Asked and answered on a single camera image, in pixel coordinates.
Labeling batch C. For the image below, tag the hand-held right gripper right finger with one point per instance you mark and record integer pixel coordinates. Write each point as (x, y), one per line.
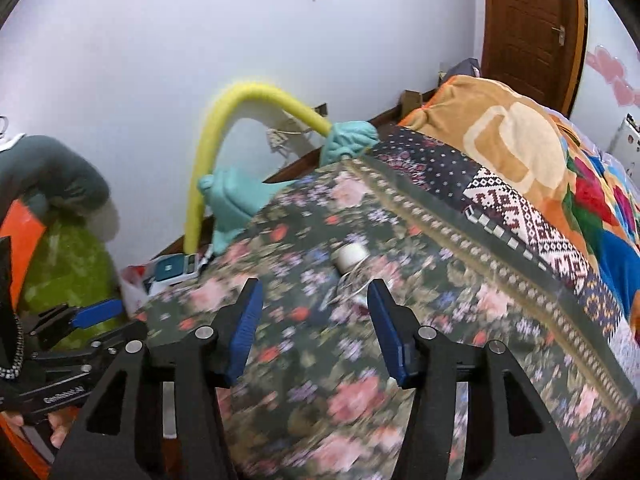
(390, 330)

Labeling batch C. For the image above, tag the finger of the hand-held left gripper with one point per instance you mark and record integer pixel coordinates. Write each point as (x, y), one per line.
(117, 337)
(97, 314)

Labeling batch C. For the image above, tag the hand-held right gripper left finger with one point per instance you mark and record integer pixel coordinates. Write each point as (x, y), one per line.
(245, 325)

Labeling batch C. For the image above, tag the small white roll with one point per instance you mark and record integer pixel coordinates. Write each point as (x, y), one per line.
(348, 256)

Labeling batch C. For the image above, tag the person's left hand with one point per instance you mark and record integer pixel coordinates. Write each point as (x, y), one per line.
(62, 430)

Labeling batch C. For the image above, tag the green bag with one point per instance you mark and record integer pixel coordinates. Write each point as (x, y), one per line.
(70, 270)

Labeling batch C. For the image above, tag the dark floral bedspread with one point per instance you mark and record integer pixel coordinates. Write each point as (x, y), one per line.
(350, 370)

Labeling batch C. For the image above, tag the teal and white box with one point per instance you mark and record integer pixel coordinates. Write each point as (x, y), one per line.
(172, 265)

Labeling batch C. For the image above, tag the orange box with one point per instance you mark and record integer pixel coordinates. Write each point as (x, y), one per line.
(22, 245)

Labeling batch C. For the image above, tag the teal cloth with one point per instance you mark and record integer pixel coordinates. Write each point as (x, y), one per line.
(235, 200)
(350, 140)

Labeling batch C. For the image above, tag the grey-green cushion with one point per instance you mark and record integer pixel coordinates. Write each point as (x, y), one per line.
(50, 170)

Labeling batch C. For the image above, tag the patchwork quilt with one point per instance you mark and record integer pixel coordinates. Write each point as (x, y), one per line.
(500, 210)

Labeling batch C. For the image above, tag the yellow foam tube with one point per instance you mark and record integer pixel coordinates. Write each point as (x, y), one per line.
(215, 135)

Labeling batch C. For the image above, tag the colourful printed blanket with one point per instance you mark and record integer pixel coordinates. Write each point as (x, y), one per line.
(525, 150)

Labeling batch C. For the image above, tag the dark grey pillow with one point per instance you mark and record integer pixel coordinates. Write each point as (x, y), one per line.
(462, 67)

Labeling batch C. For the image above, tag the small white cabinet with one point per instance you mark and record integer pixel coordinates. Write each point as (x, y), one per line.
(629, 135)

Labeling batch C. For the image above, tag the brown wooden door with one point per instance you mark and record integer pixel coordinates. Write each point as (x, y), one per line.
(525, 30)

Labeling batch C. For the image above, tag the white wardrobe with heart stickers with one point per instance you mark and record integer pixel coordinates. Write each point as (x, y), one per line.
(612, 60)

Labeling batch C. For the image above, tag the white wall socket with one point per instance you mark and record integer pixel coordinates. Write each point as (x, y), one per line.
(276, 138)

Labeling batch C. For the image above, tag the wooden bed frame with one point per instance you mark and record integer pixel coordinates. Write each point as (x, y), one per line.
(385, 120)

